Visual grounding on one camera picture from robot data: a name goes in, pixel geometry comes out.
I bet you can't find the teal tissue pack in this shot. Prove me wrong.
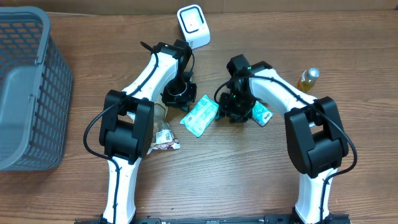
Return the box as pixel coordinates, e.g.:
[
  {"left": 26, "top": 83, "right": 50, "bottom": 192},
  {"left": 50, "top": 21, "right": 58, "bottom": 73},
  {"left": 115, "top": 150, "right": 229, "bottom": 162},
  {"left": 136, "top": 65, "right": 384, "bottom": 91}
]
[{"left": 252, "top": 101, "right": 274, "bottom": 127}]

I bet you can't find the teal snack packet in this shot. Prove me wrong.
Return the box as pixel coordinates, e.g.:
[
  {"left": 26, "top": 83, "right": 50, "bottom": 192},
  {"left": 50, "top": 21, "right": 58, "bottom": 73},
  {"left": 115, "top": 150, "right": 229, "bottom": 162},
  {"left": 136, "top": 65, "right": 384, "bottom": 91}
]
[{"left": 180, "top": 95, "right": 219, "bottom": 138}]

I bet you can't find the brown snack pouch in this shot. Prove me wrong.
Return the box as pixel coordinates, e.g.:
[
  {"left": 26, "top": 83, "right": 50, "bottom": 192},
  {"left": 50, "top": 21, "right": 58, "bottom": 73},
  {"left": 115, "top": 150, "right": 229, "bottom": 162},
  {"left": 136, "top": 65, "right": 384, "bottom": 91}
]
[{"left": 147, "top": 97, "right": 180, "bottom": 155}]

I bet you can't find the yellow dish soap bottle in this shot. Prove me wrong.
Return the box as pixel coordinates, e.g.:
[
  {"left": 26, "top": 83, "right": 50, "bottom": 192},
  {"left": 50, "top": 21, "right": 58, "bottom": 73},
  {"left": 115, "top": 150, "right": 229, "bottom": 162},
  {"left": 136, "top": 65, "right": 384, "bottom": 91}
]
[{"left": 297, "top": 67, "right": 320, "bottom": 93}]

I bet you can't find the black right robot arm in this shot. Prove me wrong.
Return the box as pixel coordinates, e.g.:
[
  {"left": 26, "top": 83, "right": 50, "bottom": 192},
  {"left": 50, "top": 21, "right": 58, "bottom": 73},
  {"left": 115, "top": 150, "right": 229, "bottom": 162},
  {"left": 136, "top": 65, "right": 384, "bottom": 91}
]
[{"left": 215, "top": 55, "right": 350, "bottom": 223}]

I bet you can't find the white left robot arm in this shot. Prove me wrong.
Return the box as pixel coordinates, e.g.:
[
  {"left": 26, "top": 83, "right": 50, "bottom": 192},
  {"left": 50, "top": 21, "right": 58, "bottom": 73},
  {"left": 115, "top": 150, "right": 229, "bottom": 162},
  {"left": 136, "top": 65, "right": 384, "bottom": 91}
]
[{"left": 99, "top": 40, "right": 197, "bottom": 223}]

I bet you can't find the white barcode scanner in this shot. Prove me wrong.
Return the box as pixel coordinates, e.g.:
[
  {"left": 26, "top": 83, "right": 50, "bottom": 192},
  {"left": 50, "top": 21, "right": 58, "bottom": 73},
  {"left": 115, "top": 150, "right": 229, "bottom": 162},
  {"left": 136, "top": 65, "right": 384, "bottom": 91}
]
[{"left": 177, "top": 4, "right": 211, "bottom": 49}]

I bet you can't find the grey plastic basket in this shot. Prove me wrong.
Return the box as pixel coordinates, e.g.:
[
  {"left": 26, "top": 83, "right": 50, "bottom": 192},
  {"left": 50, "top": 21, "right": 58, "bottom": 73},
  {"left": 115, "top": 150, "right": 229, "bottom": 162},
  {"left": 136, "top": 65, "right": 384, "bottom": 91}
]
[{"left": 1, "top": 6, "right": 74, "bottom": 171}]

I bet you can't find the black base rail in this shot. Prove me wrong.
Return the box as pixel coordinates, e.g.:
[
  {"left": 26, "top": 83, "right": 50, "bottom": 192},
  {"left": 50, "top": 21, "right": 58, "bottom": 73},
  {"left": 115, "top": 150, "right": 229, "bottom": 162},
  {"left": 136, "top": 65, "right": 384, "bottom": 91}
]
[{"left": 74, "top": 213, "right": 351, "bottom": 224}]

